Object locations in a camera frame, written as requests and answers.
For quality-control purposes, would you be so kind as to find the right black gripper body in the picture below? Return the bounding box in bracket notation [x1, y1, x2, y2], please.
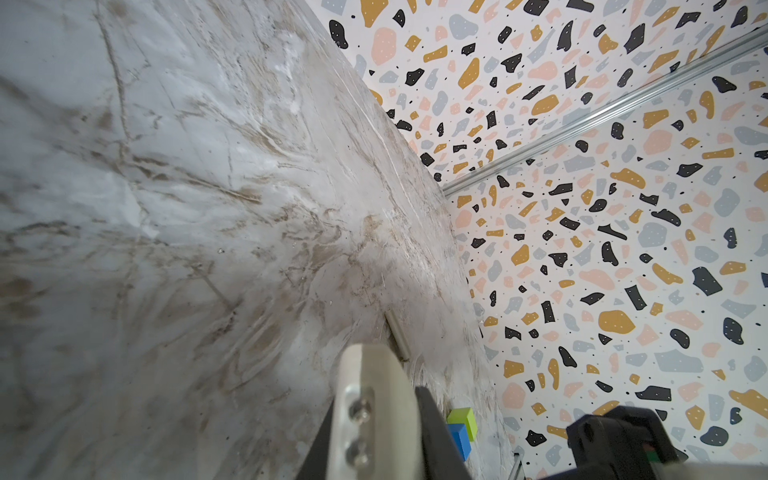
[553, 406, 687, 480]

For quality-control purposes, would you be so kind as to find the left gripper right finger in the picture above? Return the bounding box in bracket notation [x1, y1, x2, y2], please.
[415, 386, 471, 480]

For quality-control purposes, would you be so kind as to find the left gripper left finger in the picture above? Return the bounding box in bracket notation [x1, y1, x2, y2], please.
[296, 401, 334, 480]

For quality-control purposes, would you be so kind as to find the white remote control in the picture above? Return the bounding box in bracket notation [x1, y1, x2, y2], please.
[325, 344, 425, 479]

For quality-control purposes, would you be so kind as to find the beige battery cover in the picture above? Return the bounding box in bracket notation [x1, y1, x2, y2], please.
[385, 310, 411, 362]

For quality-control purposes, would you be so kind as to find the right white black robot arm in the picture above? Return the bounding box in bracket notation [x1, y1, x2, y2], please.
[553, 406, 767, 480]

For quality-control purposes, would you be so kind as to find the blue cube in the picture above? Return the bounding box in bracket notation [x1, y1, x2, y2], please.
[448, 423, 472, 462]

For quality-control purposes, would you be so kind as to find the green cube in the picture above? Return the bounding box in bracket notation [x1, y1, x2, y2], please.
[446, 407, 478, 442]

